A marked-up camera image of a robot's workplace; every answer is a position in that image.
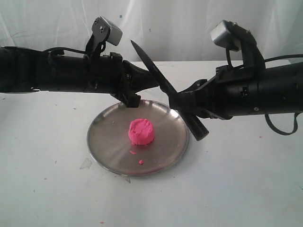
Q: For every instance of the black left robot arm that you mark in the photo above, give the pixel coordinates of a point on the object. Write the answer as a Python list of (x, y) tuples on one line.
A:
[(26, 71)]

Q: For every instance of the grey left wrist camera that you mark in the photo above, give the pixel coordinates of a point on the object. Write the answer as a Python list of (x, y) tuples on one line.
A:
[(103, 30)]

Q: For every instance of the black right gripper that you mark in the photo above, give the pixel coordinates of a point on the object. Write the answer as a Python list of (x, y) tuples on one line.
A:
[(227, 94)]

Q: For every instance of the pink dough lump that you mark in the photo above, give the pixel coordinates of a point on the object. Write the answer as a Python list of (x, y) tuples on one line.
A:
[(141, 132)]

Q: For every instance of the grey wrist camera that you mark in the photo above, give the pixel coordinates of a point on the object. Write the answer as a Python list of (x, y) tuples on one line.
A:
[(229, 35), (103, 30)]

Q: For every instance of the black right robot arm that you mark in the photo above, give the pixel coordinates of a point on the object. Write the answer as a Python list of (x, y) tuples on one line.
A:
[(280, 89)]

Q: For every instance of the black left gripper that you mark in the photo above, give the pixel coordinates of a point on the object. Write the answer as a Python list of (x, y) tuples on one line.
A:
[(106, 74)]

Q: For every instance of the round steel plate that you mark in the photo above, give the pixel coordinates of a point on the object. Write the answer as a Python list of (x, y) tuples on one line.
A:
[(110, 146)]

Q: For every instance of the black knife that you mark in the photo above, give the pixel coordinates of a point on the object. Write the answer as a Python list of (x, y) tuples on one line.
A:
[(198, 130)]

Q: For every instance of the white backdrop curtain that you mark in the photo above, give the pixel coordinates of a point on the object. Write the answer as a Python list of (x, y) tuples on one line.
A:
[(168, 30)]

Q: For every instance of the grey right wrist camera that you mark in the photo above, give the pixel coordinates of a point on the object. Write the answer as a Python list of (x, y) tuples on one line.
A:
[(229, 35)]

